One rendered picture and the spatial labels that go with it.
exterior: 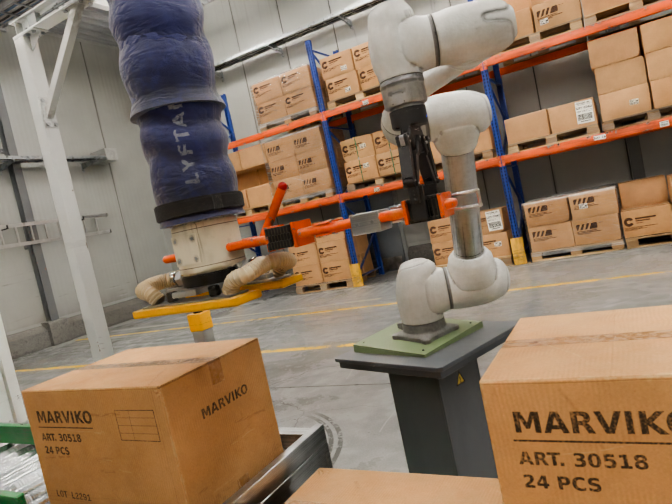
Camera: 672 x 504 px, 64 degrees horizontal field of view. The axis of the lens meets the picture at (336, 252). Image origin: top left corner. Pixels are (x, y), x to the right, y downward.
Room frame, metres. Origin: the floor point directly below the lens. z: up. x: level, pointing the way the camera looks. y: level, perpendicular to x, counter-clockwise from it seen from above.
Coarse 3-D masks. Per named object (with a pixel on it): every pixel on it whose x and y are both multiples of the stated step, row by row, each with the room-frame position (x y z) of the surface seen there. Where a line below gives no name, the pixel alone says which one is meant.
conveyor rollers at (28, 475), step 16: (0, 448) 2.42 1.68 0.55; (16, 448) 2.38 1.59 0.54; (32, 448) 2.35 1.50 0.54; (0, 464) 2.23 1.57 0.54; (16, 464) 2.20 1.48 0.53; (32, 464) 2.10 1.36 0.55; (0, 480) 2.05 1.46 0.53; (16, 480) 2.02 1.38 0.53; (32, 480) 1.98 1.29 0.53; (32, 496) 1.81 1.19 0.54
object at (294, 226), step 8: (280, 224) 1.32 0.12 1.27; (288, 224) 1.33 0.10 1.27; (296, 224) 1.24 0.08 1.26; (304, 224) 1.27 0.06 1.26; (264, 232) 1.26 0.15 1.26; (272, 232) 1.24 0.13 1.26; (280, 232) 1.23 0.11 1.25; (288, 232) 1.22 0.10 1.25; (296, 232) 1.23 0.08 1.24; (272, 240) 1.26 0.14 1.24; (280, 240) 1.25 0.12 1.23; (288, 240) 1.23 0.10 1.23; (296, 240) 1.23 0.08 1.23; (304, 240) 1.26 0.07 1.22; (312, 240) 1.29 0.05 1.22; (272, 248) 1.25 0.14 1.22; (280, 248) 1.24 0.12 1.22
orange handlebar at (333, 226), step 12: (456, 204) 1.08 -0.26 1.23; (384, 216) 1.13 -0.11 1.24; (396, 216) 1.12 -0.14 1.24; (312, 228) 1.21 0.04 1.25; (324, 228) 1.20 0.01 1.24; (336, 228) 1.18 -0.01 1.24; (348, 228) 1.18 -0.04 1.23; (240, 240) 1.37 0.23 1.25; (252, 240) 1.30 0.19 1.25; (264, 240) 1.28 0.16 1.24
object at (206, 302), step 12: (216, 288) 1.27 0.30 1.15; (168, 300) 1.34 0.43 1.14; (180, 300) 1.34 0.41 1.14; (192, 300) 1.28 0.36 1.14; (204, 300) 1.26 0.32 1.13; (216, 300) 1.23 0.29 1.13; (228, 300) 1.20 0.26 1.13; (240, 300) 1.21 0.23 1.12; (144, 312) 1.33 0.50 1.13; (156, 312) 1.32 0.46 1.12; (168, 312) 1.30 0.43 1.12; (180, 312) 1.28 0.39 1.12
